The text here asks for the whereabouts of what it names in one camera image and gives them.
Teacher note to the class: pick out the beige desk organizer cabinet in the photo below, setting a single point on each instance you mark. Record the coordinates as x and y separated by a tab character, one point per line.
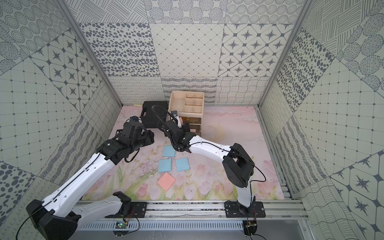
187	104

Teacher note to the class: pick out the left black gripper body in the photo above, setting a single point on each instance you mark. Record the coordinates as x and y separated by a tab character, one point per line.
147	135

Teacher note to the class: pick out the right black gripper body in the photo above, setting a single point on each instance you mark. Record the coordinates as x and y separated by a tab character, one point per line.
185	129

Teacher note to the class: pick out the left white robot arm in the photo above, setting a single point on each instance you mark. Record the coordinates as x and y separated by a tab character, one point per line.
57	217

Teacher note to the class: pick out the floral pink table mat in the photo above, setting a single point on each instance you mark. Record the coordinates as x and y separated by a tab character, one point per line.
206	179

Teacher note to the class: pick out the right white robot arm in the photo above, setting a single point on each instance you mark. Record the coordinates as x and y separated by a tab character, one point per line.
238	165

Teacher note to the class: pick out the aluminium mounting rail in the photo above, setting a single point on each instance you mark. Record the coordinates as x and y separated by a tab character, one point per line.
215	210

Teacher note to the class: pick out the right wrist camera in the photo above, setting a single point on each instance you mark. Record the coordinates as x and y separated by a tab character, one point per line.
179	119

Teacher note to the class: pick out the grey transparent drawer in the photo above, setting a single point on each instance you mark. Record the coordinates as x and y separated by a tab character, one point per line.
192	120

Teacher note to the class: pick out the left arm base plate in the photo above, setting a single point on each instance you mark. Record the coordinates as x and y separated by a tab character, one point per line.
131	210

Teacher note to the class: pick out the blue sticky note lower left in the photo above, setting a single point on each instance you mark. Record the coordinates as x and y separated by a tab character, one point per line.
165	165

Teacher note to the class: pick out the blue sticky note top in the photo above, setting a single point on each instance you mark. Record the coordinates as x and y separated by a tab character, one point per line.
169	151

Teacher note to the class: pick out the blue sticky note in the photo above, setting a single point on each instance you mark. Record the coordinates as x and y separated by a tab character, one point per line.
182	164
165	165
169	151

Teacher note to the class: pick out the blue sticky note lower right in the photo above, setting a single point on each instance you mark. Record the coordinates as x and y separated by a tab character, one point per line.
182	164

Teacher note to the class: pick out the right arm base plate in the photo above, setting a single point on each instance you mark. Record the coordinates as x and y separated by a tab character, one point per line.
236	210

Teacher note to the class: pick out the black plastic tool case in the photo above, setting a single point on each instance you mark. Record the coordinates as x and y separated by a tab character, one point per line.
149	119

